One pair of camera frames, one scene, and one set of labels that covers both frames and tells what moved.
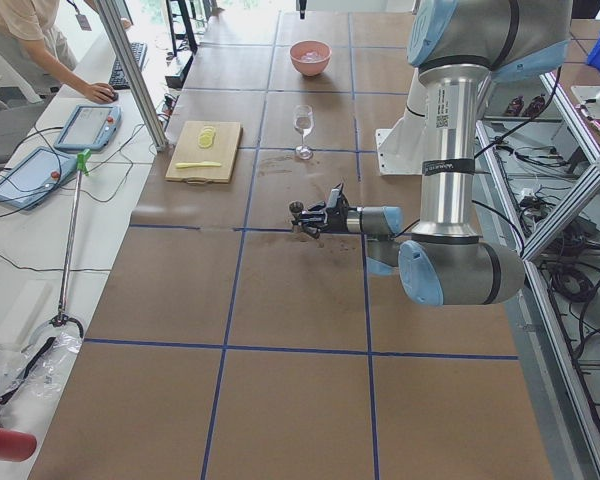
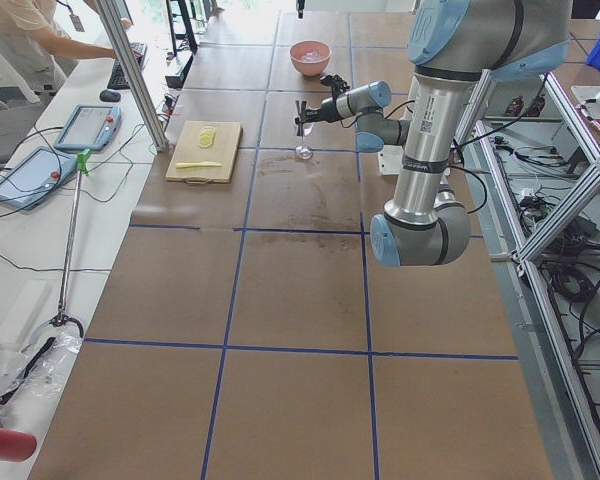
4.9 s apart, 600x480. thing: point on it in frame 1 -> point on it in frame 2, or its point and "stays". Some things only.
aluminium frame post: [114, 19] stays
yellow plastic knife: [183, 165] stays
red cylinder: [8, 445] stays
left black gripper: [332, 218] -> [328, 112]
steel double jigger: [296, 207] -> [301, 104]
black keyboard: [117, 78] stays
